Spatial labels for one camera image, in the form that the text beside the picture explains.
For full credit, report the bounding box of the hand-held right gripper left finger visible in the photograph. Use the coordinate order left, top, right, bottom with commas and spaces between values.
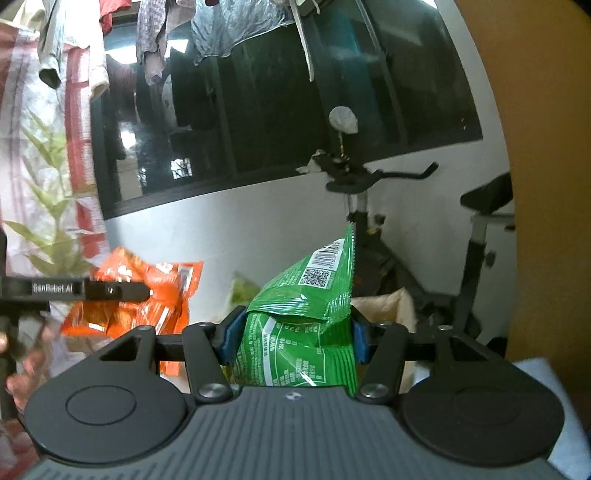
99, 305, 246, 403

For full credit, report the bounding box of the brown cardboard box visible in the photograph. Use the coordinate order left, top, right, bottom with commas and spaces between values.
351, 287, 419, 391

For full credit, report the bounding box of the grey-blue hanging cloth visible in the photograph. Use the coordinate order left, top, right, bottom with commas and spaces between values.
189, 0, 297, 66

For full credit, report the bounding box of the white hanging strap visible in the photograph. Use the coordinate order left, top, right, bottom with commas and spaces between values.
290, 0, 334, 83

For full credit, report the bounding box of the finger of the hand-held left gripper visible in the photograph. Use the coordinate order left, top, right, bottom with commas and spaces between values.
86, 281, 151, 302

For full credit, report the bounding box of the red and white curtain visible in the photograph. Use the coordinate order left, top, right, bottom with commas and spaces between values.
0, 17, 108, 282

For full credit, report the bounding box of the red hanging garment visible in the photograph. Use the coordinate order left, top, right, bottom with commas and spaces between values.
99, 0, 136, 34

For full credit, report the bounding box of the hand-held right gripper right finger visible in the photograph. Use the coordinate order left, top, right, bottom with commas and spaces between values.
349, 306, 502, 405

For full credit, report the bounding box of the white plastic bag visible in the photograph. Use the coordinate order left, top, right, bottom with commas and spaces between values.
328, 106, 359, 136

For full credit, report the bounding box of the floral hanging shirt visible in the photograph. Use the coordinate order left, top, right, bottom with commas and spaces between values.
136, 0, 200, 88

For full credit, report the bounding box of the green leafy plant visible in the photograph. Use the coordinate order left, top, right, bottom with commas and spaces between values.
4, 110, 95, 280

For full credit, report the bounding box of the black exercise bike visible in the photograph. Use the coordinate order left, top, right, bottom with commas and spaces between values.
295, 150, 517, 357

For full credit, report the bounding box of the beige hanging shirt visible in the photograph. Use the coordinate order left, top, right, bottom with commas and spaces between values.
39, 0, 110, 99

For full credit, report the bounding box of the orange snack packet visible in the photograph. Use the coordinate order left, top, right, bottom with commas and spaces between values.
60, 246, 205, 376

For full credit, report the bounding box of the orange wooden panel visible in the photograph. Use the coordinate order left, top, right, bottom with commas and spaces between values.
455, 0, 591, 361

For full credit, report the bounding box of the person's left hand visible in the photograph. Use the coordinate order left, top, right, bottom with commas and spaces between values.
0, 318, 57, 412

